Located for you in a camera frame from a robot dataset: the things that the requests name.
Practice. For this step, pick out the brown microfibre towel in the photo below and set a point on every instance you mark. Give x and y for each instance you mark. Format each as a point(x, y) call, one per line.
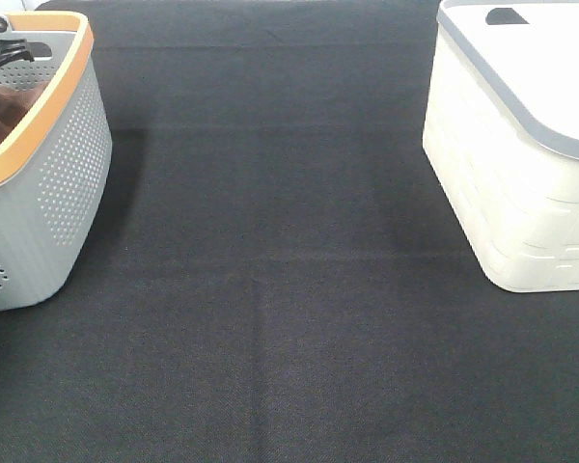
point(14, 105)

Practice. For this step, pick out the white storage bin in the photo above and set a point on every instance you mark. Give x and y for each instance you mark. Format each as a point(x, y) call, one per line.
point(501, 134)

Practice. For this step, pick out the black table cloth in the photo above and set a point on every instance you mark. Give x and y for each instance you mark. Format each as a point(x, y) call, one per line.
point(274, 273)

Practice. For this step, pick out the grey perforated laundry basket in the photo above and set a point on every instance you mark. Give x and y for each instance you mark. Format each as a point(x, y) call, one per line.
point(54, 164)

